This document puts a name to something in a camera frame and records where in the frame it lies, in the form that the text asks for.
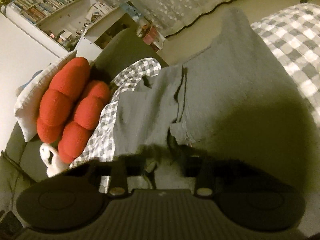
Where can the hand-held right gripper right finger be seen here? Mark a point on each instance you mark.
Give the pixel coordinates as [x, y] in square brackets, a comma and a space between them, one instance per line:
[205, 180]

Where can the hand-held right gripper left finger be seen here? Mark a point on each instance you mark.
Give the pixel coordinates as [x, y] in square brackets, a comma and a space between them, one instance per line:
[118, 180]

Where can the grey fleece garment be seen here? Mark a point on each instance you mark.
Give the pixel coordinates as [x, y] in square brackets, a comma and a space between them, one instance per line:
[225, 85]

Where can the white fluffy earmuffs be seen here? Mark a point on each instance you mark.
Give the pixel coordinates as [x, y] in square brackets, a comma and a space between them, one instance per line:
[53, 165]

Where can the red flower cushion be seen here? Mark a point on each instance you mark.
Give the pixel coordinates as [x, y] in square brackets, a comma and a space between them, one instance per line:
[62, 97]
[85, 120]

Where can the white pillow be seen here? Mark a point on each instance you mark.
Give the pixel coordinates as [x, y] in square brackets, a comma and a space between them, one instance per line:
[30, 105]

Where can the dark olive sofa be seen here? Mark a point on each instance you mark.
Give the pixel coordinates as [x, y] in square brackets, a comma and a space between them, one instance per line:
[125, 47]

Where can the blue pillow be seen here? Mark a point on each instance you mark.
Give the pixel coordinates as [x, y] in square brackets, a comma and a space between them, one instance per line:
[31, 80]

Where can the pink storage box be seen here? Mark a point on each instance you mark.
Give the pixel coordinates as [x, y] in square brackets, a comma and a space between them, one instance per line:
[150, 33]

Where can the grey checked blanket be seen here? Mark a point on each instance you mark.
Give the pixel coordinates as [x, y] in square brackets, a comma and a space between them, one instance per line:
[295, 42]

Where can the blue picture card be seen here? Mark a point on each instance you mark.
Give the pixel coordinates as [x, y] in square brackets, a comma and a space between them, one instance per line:
[131, 12]

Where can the grey star-print curtain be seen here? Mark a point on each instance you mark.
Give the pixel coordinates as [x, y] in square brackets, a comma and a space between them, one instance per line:
[170, 2]

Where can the white bookshelf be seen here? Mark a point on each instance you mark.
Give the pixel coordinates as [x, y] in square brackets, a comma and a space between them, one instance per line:
[37, 2]

